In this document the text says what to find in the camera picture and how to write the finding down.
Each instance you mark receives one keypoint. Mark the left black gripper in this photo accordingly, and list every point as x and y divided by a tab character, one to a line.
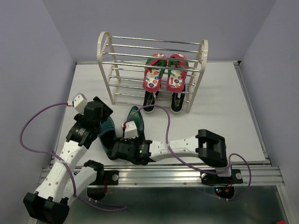
106	111

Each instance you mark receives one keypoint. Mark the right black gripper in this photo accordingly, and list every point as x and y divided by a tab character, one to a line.
125	141

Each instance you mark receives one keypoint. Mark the green loafer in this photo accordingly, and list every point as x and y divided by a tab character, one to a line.
108	138
136	116

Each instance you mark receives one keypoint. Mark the black sneaker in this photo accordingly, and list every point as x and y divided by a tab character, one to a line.
177	101
149	99

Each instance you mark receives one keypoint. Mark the pink kids sandal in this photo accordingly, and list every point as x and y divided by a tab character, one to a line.
177	73
154	71

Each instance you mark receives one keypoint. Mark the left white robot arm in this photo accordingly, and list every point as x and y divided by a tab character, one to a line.
50	202

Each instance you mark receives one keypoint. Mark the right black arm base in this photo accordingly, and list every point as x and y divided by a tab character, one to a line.
224	186

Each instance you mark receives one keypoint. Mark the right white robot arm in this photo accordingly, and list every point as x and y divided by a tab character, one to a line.
206	145

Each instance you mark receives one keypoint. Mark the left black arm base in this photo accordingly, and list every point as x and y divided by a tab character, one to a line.
98	189

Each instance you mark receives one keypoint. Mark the cream and chrome shoe shelf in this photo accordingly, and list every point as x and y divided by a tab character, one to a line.
122	60

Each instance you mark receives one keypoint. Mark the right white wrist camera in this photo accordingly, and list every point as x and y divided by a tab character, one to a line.
130	130

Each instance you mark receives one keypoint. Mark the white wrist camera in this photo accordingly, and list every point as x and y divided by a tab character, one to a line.
130	130
78	103

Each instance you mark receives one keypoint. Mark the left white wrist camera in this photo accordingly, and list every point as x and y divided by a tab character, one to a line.
78	103

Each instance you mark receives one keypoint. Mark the aluminium mounting rail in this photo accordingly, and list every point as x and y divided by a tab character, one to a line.
181	176

